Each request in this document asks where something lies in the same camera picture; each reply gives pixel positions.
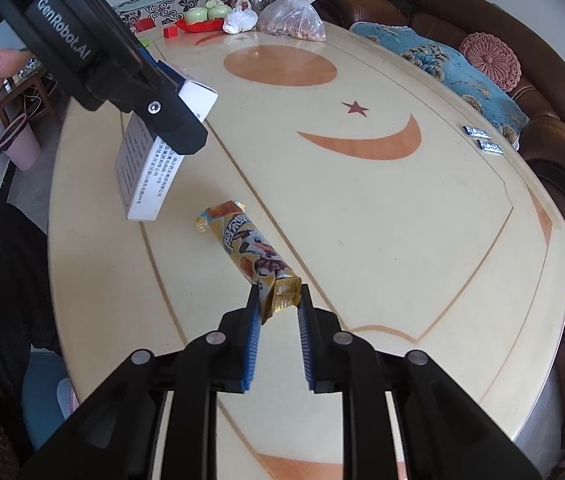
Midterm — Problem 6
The red tray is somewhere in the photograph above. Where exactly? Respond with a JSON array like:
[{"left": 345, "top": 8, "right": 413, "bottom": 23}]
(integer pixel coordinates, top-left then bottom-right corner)
[{"left": 175, "top": 17, "right": 226, "bottom": 34}]

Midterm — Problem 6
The pink crochet cushion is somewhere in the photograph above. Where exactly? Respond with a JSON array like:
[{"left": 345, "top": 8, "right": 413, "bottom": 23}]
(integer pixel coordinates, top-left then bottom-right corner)
[{"left": 459, "top": 32, "right": 522, "bottom": 93}]

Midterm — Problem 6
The wooden stool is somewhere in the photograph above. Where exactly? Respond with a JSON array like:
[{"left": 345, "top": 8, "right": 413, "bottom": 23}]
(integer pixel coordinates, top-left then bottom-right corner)
[{"left": 0, "top": 60, "right": 62, "bottom": 128}]

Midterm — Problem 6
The blue plastic stool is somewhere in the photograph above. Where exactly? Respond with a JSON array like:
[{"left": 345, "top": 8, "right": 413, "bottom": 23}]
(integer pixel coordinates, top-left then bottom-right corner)
[{"left": 21, "top": 349, "right": 79, "bottom": 452}]

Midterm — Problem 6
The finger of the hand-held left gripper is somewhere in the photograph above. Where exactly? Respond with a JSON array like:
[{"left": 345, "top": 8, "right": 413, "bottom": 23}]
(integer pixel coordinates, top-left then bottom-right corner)
[
  {"left": 136, "top": 40, "right": 188, "bottom": 83},
  {"left": 107, "top": 60, "right": 209, "bottom": 157}
]

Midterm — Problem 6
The person's left leg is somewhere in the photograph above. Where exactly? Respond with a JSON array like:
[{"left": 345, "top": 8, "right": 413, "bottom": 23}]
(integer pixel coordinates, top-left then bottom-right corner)
[{"left": 0, "top": 204, "right": 63, "bottom": 411}]

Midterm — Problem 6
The brown leather sofa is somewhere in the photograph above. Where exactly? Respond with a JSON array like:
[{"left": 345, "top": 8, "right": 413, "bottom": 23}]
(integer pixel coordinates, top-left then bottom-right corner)
[{"left": 315, "top": 0, "right": 565, "bottom": 461}]

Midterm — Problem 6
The yellow snack wrapper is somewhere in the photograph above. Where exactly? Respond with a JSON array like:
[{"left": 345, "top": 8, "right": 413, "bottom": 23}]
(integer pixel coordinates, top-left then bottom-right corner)
[{"left": 195, "top": 200, "right": 303, "bottom": 323}]

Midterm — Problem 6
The small white plastic bag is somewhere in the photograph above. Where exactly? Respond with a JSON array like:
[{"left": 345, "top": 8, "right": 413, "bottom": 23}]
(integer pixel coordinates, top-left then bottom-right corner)
[{"left": 222, "top": 0, "right": 259, "bottom": 35}]

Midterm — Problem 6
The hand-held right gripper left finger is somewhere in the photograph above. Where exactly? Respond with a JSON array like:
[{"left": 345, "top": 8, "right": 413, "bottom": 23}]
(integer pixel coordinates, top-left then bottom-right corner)
[{"left": 17, "top": 284, "right": 264, "bottom": 480}]

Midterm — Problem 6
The blue floral cushion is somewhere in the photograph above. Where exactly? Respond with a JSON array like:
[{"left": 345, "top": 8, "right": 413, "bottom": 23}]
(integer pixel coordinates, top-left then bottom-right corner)
[{"left": 349, "top": 21, "right": 530, "bottom": 150}]

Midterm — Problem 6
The white printed carton box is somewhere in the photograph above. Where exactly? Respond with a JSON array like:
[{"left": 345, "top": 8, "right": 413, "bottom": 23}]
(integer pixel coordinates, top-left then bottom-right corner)
[{"left": 114, "top": 62, "right": 219, "bottom": 222}]

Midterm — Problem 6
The clear bag of nuts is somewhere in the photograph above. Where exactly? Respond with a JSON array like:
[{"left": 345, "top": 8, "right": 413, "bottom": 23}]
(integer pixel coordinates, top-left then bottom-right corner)
[{"left": 257, "top": 0, "right": 328, "bottom": 42}]

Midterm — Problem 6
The small pink bucket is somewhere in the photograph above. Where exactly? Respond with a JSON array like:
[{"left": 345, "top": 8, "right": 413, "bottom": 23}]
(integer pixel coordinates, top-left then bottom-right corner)
[{"left": 0, "top": 112, "right": 42, "bottom": 172}]

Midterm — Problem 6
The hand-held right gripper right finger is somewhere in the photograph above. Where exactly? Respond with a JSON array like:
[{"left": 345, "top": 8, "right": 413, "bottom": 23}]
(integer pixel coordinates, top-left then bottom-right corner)
[{"left": 296, "top": 284, "right": 545, "bottom": 480}]

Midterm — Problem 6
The black and white patterned cloth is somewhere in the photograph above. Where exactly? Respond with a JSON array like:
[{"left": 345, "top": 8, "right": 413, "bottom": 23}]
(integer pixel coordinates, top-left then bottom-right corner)
[{"left": 112, "top": 0, "right": 298, "bottom": 26}]

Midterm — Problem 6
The cream round table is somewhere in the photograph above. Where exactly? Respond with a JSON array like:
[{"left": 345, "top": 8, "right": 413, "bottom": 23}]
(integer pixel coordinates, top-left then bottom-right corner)
[{"left": 47, "top": 30, "right": 565, "bottom": 480}]

